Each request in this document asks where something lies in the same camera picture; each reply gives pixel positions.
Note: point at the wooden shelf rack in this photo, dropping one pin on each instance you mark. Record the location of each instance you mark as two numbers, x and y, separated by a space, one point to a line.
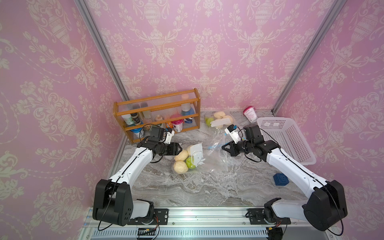
158 110

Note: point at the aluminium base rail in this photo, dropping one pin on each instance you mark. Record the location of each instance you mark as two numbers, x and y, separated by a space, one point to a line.
205 223

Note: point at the beige pear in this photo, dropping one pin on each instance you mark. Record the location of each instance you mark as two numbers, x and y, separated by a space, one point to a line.
182 156
180 167

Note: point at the blue cube block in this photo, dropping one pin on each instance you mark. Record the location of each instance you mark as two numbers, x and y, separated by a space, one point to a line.
280 179

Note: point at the blue white bottle on shelf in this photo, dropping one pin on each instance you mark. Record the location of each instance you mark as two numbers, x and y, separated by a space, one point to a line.
186 111

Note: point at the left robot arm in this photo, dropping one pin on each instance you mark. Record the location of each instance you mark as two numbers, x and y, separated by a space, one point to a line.
113 201

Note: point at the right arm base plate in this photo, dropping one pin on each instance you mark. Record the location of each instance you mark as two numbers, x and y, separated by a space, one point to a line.
257 216

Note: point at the white plastic basket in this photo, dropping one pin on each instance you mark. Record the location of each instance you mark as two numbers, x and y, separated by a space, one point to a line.
288 135

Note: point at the orange snack packet on shelf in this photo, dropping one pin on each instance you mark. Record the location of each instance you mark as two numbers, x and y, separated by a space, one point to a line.
170 125

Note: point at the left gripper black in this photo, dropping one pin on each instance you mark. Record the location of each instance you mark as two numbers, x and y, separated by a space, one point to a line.
174 148

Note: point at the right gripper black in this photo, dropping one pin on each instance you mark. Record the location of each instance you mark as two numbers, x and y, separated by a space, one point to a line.
232 148

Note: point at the pink lid yogurt cup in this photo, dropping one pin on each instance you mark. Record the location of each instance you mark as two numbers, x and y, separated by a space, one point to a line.
251 114

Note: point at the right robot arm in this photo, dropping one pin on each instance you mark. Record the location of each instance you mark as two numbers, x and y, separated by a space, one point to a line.
326 204

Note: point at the white green bottle on shelf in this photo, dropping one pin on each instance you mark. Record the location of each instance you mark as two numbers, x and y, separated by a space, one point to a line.
128 119

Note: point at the clear zip-top bag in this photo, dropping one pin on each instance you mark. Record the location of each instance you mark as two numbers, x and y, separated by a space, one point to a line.
213 132
208 155

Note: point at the green pear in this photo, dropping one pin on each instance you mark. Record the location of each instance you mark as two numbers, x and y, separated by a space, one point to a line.
190 163
208 121

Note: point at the blue lid cup lower shelf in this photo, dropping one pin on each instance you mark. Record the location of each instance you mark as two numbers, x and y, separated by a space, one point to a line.
138 133

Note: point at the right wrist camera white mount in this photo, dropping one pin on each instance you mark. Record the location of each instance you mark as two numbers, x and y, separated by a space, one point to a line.
233 132

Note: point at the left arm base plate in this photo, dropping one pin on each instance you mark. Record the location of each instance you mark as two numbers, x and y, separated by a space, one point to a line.
160 216

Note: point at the dark spice jar on shelf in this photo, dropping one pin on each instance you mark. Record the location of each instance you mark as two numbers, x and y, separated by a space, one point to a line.
136 118

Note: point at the pink lid cup on shelf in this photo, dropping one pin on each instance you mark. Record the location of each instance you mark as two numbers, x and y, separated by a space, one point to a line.
177 124

